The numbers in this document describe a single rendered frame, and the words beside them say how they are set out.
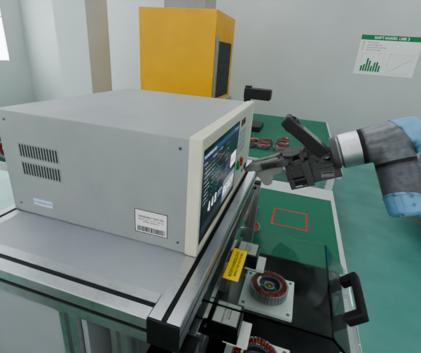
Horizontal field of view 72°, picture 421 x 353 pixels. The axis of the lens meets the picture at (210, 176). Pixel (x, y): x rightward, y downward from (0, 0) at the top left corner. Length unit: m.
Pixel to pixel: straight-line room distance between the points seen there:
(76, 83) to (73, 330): 4.20
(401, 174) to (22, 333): 0.75
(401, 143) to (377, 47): 5.24
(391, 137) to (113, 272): 0.56
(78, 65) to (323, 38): 3.94
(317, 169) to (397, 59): 5.31
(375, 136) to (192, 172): 0.39
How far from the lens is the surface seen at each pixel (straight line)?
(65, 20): 4.60
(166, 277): 0.47
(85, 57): 4.44
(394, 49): 5.92
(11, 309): 0.63
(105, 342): 0.59
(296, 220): 1.41
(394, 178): 0.66
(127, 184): 0.49
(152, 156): 0.45
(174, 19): 4.32
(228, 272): 0.56
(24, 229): 0.63
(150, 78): 4.48
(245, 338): 0.71
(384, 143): 0.66
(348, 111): 5.89
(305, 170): 0.66
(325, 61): 5.78
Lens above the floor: 1.43
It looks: 23 degrees down
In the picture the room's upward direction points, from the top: 4 degrees clockwise
